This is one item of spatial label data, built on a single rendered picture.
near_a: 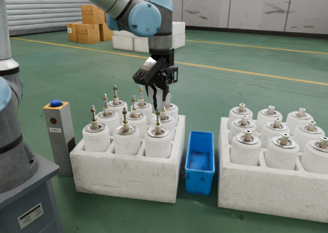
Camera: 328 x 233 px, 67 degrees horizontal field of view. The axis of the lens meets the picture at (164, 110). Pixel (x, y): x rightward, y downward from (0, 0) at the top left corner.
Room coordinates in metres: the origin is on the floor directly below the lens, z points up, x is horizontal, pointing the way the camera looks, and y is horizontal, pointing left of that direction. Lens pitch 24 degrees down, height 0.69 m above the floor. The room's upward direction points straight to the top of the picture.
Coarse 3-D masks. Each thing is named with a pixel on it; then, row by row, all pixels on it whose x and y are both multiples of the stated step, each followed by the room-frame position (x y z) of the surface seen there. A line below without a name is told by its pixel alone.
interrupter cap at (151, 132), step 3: (150, 129) 0.79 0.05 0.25; (153, 129) 0.79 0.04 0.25; (162, 129) 0.79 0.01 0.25; (165, 129) 0.79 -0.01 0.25; (147, 132) 0.77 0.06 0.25; (150, 132) 0.77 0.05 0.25; (153, 132) 0.78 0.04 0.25; (162, 132) 0.78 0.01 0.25; (165, 132) 0.77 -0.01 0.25; (150, 135) 0.75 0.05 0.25; (153, 135) 0.75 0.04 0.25; (156, 135) 0.75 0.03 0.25; (159, 135) 0.75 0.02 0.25; (162, 135) 0.75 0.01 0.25; (165, 135) 0.75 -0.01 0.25
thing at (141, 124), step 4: (144, 116) 0.91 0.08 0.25; (128, 120) 0.87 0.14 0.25; (132, 120) 0.87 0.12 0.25; (136, 120) 0.87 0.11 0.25; (140, 120) 0.87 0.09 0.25; (144, 120) 0.89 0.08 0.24; (132, 124) 0.86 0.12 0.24; (136, 124) 0.86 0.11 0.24; (140, 124) 0.87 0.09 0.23; (144, 124) 0.89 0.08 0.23; (140, 128) 0.87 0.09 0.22; (144, 128) 0.89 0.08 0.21; (140, 132) 0.87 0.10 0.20; (144, 132) 0.88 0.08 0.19; (140, 136) 0.87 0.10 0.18
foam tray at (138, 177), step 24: (144, 144) 0.81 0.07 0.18; (72, 168) 0.75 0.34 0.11; (96, 168) 0.73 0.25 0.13; (120, 168) 0.72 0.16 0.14; (144, 168) 0.70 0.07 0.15; (168, 168) 0.69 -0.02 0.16; (96, 192) 0.73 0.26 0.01; (120, 192) 0.72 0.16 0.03; (144, 192) 0.70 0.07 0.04; (168, 192) 0.69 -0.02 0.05
